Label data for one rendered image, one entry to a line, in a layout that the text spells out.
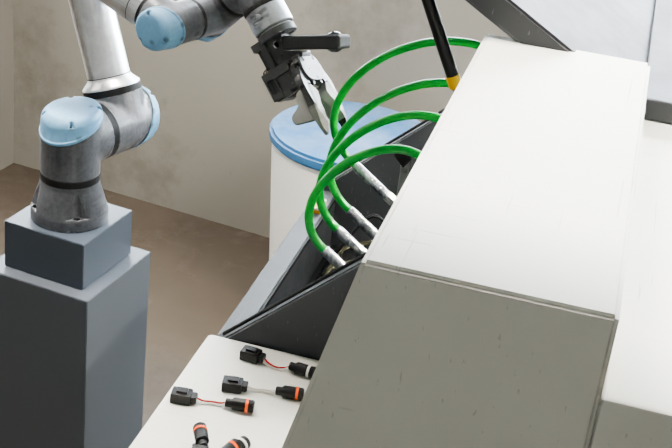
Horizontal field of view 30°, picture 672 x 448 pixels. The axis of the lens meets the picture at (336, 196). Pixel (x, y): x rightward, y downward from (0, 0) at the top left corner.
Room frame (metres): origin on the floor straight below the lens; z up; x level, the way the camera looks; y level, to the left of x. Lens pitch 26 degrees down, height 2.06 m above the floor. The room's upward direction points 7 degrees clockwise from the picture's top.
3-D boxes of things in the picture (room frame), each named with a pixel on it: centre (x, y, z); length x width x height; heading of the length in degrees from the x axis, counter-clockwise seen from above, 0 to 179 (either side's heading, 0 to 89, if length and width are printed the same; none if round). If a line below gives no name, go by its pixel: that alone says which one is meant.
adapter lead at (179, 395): (1.51, 0.14, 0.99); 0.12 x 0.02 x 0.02; 86
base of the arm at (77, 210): (2.20, 0.52, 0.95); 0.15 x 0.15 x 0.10
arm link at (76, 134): (2.20, 0.52, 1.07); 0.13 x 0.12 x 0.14; 149
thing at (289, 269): (2.04, 0.08, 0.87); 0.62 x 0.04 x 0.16; 168
